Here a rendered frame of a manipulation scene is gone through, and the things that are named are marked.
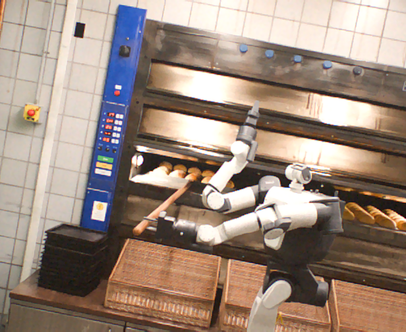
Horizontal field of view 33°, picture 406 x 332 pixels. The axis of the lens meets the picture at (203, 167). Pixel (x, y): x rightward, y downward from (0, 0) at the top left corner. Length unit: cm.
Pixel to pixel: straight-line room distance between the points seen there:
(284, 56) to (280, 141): 48
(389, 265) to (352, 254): 22
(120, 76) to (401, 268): 193
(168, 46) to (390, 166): 143
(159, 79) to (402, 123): 139
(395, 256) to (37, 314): 200
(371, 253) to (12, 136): 217
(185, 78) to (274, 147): 64
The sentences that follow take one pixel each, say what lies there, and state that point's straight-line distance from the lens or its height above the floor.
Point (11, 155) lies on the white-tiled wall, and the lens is 407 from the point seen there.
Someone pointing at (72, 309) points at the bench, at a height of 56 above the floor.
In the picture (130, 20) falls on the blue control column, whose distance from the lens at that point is 390.
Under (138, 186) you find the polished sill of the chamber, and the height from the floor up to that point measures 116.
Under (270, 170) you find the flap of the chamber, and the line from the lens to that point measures 373.
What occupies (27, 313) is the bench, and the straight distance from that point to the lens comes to 362.
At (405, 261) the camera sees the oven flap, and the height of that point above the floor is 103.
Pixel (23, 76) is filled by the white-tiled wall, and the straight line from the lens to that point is 404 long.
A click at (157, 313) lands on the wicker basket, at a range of 354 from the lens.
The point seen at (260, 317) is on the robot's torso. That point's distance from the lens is 306.
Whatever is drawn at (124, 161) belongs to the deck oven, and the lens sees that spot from 392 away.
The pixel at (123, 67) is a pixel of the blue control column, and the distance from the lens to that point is 388.
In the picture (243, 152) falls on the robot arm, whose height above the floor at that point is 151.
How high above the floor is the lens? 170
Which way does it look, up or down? 5 degrees down
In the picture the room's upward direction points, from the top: 11 degrees clockwise
